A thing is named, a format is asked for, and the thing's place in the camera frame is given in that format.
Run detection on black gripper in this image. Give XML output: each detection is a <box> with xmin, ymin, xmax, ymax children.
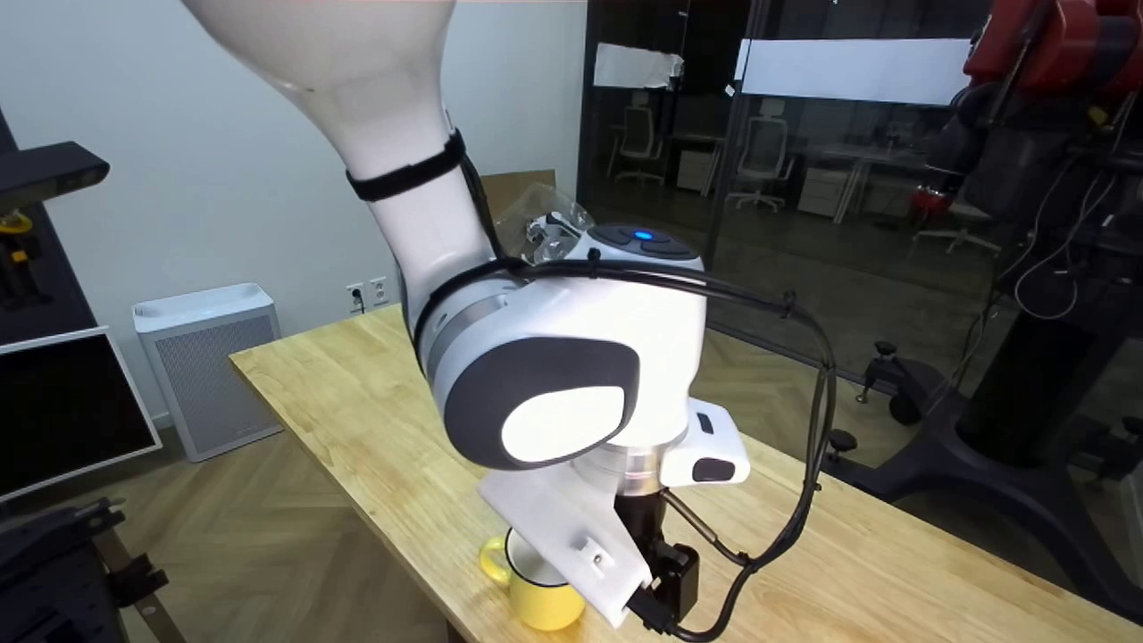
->
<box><xmin>615</xmin><ymin>493</ymin><xmax>706</xmax><ymax>636</ymax></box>

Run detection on yellow enamel cup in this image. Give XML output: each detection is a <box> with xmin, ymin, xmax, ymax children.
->
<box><xmin>475</xmin><ymin>525</ymin><xmax>589</xmax><ymax>636</ymax></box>

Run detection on white office chair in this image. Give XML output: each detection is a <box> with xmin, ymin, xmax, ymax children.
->
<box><xmin>726</xmin><ymin>110</ymin><xmax>801</xmax><ymax>223</ymax></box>

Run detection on dark office chair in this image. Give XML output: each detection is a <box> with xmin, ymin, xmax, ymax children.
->
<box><xmin>607</xmin><ymin>94</ymin><xmax>670</xmax><ymax>189</ymax></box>

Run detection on small red object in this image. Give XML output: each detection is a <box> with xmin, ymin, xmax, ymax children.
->
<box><xmin>906</xmin><ymin>182</ymin><xmax>958</xmax><ymax>229</ymax></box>

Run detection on white air purifier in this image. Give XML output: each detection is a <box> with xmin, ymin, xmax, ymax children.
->
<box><xmin>128</xmin><ymin>280</ymin><xmax>284</xmax><ymax>464</ymax></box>

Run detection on black equipment stand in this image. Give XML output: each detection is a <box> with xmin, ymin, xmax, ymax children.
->
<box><xmin>0</xmin><ymin>498</ymin><xmax>170</xmax><ymax>643</ymax></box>

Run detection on black monitor screen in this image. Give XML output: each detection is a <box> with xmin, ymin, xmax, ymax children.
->
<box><xmin>0</xmin><ymin>320</ymin><xmax>166</xmax><ymax>507</ymax></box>

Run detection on red machine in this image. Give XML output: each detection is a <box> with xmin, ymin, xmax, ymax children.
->
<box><xmin>960</xmin><ymin>0</ymin><xmax>1143</xmax><ymax>105</ymax></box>

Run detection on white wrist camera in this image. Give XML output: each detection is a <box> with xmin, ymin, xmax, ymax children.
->
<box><xmin>657</xmin><ymin>399</ymin><xmax>752</xmax><ymax>491</ymax></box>

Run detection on black wheeled pedestal stand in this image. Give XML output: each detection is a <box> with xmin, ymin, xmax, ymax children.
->
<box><xmin>823</xmin><ymin>68</ymin><xmax>1143</xmax><ymax>623</ymax></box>

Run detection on white wall outlet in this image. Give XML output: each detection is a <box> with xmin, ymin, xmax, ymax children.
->
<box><xmin>344</xmin><ymin>276</ymin><xmax>394</xmax><ymax>314</ymax></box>

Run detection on black arm strap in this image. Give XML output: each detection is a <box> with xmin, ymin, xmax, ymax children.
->
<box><xmin>347</xmin><ymin>129</ymin><xmax>471</xmax><ymax>205</ymax></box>

